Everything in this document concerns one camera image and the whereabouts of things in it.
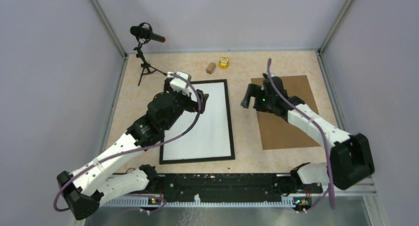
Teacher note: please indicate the small wooden block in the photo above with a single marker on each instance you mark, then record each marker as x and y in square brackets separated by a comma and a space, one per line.
[210, 68]

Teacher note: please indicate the black microphone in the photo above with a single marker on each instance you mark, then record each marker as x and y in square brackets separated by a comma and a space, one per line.
[144, 33]

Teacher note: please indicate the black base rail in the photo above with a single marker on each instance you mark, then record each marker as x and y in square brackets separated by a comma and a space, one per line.
[228, 188]

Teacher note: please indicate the brown cardboard backing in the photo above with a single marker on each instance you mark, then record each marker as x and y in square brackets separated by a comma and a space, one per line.
[276, 133]

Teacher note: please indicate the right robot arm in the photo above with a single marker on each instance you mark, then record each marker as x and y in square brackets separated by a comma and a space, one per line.
[349, 159]

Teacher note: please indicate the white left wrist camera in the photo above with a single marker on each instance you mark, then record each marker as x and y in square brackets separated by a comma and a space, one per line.
[178, 84]

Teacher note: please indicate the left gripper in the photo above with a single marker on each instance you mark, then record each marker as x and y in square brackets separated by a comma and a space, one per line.
[193, 106]

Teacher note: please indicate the yellow owl toy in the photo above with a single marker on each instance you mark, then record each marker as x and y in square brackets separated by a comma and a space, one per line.
[223, 62]

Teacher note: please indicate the black tripod stand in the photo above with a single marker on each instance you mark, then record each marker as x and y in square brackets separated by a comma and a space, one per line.
[147, 68]

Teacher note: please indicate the black picture frame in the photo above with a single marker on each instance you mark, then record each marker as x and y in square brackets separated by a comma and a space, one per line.
[230, 119]

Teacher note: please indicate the cat photo print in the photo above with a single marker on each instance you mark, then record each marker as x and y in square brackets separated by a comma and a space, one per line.
[209, 126]

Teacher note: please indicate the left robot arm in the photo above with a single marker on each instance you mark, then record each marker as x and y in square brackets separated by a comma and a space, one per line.
[84, 190]

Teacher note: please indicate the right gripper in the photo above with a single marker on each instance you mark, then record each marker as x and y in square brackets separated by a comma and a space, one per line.
[253, 90]

